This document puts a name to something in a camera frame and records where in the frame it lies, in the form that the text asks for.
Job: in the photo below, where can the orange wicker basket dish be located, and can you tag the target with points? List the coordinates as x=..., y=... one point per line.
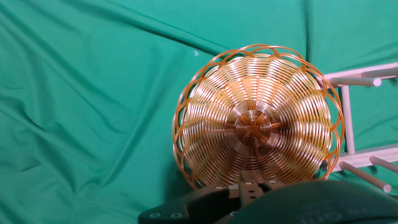
x=255, y=124

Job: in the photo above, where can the wooden dish rack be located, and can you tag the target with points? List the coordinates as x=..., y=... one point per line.
x=347, y=124

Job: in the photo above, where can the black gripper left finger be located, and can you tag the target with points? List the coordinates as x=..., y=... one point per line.
x=247, y=186

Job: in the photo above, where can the green cloth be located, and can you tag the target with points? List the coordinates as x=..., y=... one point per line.
x=93, y=93

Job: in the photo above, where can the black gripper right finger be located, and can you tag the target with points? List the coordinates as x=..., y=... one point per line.
x=270, y=184

